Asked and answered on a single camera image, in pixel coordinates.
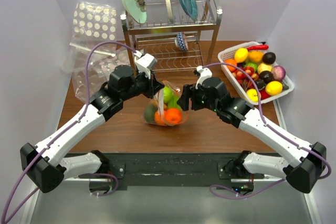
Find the red chili pepper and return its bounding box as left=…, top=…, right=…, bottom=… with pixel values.
left=247, top=44, right=269, bottom=51

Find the blue patterned bowl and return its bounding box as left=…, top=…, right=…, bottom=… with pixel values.
left=175, top=32, right=188, bottom=51

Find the purple onion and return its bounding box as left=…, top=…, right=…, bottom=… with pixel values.
left=271, top=65, right=286, bottom=81

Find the polka dot plastic bag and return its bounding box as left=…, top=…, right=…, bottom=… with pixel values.
left=69, top=1, right=117, bottom=58

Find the metal dish rack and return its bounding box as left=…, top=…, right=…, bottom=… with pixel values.
left=120, top=0, right=223, bottom=72

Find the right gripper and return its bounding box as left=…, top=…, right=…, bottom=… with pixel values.
left=177, top=83, right=219, bottom=113

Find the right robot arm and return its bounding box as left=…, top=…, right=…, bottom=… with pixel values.
left=177, top=77, right=327, bottom=194

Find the yellow lemon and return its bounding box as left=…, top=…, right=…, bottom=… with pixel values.
left=234, top=48, right=248, bottom=63
left=265, top=81, right=283, bottom=96

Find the clear crumpled plastic bag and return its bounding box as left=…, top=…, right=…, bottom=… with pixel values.
left=60, top=45, right=130, bottom=103

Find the light green pepper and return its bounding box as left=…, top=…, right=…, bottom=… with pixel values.
left=167, top=95, right=182, bottom=111

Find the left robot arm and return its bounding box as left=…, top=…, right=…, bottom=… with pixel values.
left=20, top=65, right=164, bottom=193

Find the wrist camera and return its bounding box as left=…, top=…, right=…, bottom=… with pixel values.
left=133, top=51, right=157, bottom=79
left=194, top=66, right=213, bottom=89

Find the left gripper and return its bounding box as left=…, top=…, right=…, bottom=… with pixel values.
left=121, top=68, right=164, bottom=101

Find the dark mangosteen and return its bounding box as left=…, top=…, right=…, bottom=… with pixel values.
left=262, top=52, right=276, bottom=65
left=259, top=70, right=274, bottom=84

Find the orange zip top bag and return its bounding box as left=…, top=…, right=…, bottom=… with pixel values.
left=142, top=80, right=188, bottom=126

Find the yellow apple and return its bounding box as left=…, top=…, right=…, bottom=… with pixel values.
left=246, top=89, right=261, bottom=103

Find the pale yellow pear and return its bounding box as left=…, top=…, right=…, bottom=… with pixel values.
left=257, top=62, right=272, bottom=74

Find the small orange tangerine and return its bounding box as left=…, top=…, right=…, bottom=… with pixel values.
left=224, top=58, right=237, bottom=72

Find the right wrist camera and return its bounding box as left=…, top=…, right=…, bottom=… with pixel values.
left=194, top=66, right=213, bottom=89

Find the dark green avocado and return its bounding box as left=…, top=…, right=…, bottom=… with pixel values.
left=143, top=104, right=156, bottom=123

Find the green apple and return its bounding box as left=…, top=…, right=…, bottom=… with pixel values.
left=163, top=86, right=174, bottom=104

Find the orange fruit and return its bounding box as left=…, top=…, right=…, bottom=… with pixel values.
left=248, top=51, right=264, bottom=63
left=154, top=111, right=166, bottom=126
left=164, top=108, right=183, bottom=125

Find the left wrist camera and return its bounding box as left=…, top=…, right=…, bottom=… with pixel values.
left=133, top=51, right=157, bottom=79

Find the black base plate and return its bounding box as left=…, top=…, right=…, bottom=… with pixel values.
left=78, top=152, right=265, bottom=192

